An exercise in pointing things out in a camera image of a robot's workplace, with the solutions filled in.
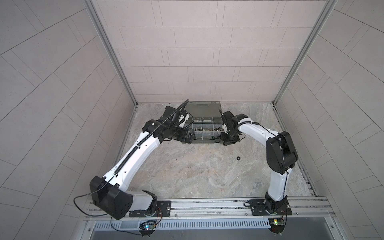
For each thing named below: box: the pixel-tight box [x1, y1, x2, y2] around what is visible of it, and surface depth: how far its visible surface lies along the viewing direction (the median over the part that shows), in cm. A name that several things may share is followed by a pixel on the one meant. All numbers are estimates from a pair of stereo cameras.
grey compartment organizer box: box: [184, 101, 224, 144], surface depth 102 cm
